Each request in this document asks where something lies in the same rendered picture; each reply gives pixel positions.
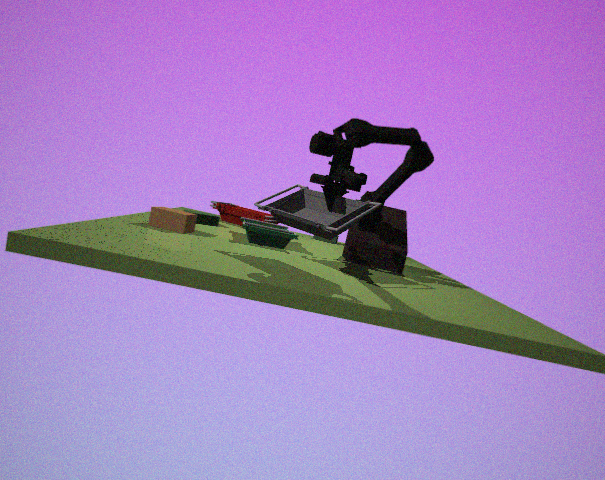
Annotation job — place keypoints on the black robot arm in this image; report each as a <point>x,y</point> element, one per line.
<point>360,133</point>

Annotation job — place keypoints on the green plastic tray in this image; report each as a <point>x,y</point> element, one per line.
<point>267,237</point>

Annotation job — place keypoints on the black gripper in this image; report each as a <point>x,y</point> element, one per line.
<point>332,189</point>

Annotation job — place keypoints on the brown rectangular block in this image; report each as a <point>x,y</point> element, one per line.
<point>173,220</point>

